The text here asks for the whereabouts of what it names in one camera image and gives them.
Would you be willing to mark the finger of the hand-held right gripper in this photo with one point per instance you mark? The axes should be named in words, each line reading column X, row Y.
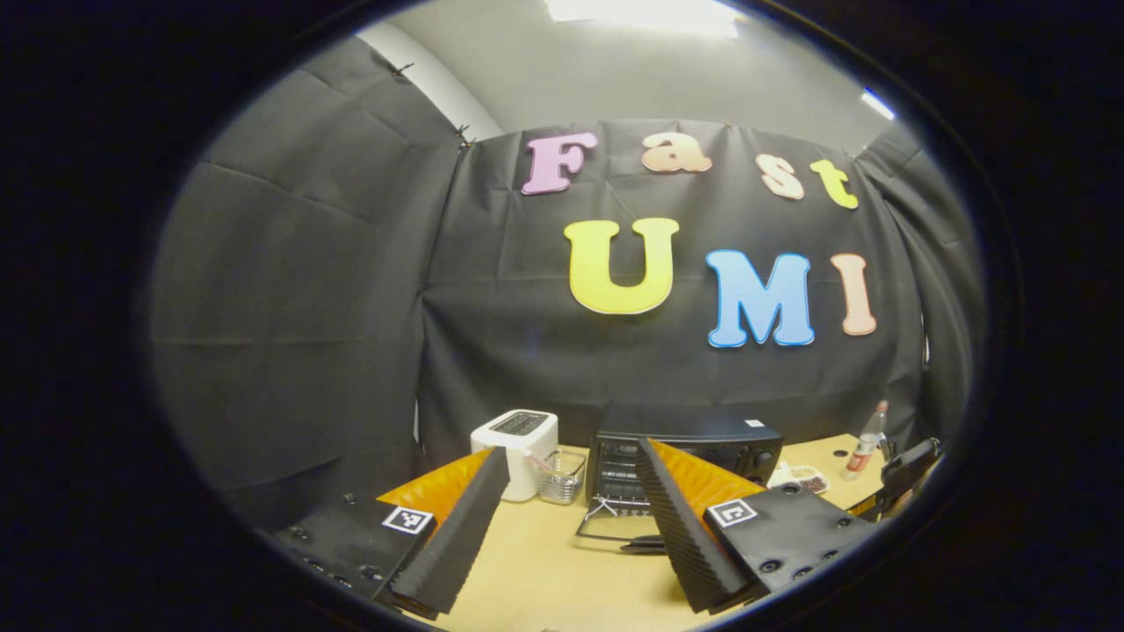
column 904, row 470

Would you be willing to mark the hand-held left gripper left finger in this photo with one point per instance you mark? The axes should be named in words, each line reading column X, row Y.
column 457, row 527

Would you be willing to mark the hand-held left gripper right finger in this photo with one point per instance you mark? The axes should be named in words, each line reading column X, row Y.
column 680, row 527

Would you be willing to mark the black electric oven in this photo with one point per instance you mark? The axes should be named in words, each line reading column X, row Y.
column 694, row 426

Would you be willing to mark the clear bottle with red label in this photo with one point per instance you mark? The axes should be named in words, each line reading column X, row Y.
column 868, row 443

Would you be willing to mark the white toaster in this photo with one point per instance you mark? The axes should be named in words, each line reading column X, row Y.
column 518, row 448

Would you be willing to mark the white divided dish with beans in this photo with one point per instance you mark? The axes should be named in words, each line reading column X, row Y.
column 803, row 478

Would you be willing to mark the black backdrop cloth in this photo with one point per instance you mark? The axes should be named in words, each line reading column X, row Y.
column 307, row 307

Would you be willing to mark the small ceiling light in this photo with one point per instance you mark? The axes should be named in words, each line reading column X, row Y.
column 878, row 104

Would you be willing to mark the large ceiling light panel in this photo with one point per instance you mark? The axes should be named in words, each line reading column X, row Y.
column 645, row 13

